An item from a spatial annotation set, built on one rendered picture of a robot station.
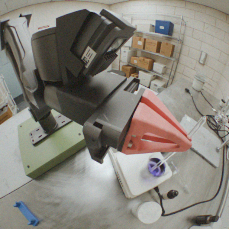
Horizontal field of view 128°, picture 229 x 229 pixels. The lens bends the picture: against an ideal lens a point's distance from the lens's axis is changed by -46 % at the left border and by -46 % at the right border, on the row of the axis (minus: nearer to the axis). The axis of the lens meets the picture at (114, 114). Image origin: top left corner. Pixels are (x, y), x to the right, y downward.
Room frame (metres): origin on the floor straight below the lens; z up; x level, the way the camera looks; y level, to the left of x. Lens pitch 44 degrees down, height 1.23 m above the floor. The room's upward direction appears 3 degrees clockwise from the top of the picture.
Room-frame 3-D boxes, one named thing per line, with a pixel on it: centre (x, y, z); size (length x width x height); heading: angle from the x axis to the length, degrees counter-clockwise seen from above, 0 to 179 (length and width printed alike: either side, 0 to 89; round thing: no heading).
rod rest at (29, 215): (-0.14, 0.27, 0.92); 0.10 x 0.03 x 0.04; 67
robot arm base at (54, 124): (0.21, 0.25, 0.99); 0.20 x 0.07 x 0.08; 137
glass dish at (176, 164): (0.08, -0.21, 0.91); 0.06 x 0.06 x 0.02
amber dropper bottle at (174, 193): (-0.01, -0.18, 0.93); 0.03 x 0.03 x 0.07
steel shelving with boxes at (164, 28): (2.45, -0.70, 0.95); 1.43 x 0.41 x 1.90; 45
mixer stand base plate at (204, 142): (0.20, -0.44, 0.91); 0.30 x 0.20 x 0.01; 45
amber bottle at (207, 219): (-0.15, -0.31, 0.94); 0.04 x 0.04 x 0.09
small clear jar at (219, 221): (-0.20, -0.34, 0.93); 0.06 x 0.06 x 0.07
